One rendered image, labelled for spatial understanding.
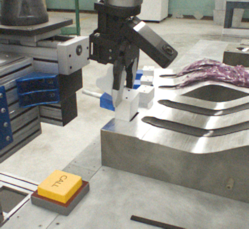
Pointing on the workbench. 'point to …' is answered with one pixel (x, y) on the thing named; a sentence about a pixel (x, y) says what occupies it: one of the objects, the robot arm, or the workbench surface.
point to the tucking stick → (154, 222)
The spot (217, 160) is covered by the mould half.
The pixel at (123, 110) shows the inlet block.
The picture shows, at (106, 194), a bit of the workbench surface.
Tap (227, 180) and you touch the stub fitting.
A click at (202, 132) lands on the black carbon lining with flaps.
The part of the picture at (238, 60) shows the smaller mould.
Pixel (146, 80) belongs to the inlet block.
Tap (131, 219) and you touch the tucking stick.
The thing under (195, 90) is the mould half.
